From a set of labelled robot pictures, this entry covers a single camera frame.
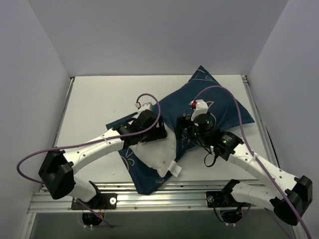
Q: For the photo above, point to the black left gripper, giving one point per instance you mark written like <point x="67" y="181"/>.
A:
<point x="161" y="130"/>

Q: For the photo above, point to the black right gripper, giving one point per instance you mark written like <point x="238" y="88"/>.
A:
<point x="181" y="125"/>

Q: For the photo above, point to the white pillow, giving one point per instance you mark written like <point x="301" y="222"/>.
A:
<point x="160" y="154"/>

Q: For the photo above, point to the blue pillowcase with gold script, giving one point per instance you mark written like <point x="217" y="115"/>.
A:
<point x="226" y="114"/>

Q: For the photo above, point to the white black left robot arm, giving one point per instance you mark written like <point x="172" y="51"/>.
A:
<point x="59" y="167"/>

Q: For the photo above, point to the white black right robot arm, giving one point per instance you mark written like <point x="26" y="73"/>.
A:
<point x="281" y="192"/>

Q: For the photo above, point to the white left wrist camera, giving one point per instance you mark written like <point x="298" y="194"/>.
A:
<point x="142" y="107"/>

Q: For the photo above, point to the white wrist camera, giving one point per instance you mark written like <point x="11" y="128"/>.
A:
<point x="142" y="107"/>
<point x="199" y="107"/>

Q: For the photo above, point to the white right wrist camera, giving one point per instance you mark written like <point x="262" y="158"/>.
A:
<point x="199" y="107"/>

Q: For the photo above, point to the aluminium front rail frame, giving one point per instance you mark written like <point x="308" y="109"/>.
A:
<point x="177" y="210"/>

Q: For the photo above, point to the aluminium right side rail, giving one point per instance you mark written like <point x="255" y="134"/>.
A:
<point x="266" y="140"/>

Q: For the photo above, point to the aluminium rail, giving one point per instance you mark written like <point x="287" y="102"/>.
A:
<point x="266" y="140"/>
<point x="69" y="91"/>

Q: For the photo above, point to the aluminium left side rail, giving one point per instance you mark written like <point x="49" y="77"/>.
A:
<point x="69" y="91"/>

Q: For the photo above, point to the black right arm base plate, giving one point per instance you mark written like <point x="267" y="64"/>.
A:
<point x="216" y="198"/>

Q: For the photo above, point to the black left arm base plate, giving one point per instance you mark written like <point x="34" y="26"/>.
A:
<point x="103" y="201"/>

